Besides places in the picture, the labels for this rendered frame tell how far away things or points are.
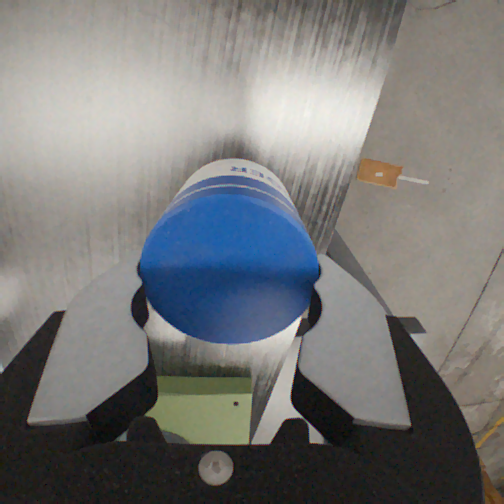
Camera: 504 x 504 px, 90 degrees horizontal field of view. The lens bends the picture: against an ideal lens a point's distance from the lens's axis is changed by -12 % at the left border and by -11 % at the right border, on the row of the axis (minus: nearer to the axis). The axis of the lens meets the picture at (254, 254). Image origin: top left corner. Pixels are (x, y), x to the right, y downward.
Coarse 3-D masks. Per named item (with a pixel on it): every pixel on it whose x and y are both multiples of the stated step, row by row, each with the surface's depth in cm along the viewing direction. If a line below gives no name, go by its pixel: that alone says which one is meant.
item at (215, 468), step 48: (144, 432) 5; (288, 432) 5; (48, 480) 4; (96, 480) 4; (144, 480) 4; (192, 480) 4; (240, 480) 4; (288, 480) 4; (336, 480) 4; (384, 480) 4
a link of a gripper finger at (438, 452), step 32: (416, 352) 7; (416, 384) 6; (416, 416) 6; (448, 416) 6; (352, 448) 6; (384, 448) 5; (416, 448) 5; (448, 448) 5; (416, 480) 5; (448, 480) 4; (480, 480) 4
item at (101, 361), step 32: (128, 256) 11; (96, 288) 9; (128, 288) 9; (64, 320) 8; (96, 320) 8; (128, 320) 8; (64, 352) 7; (96, 352) 7; (128, 352) 7; (64, 384) 6; (96, 384) 6; (128, 384) 6; (32, 416) 5; (64, 416) 5; (96, 416) 6; (128, 416) 7
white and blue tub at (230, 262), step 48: (192, 192) 10; (240, 192) 10; (192, 240) 10; (240, 240) 10; (288, 240) 10; (144, 288) 11; (192, 288) 11; (240, 288) 11; (288, 288) 11; (192, 336) 12; (240, 336) 12
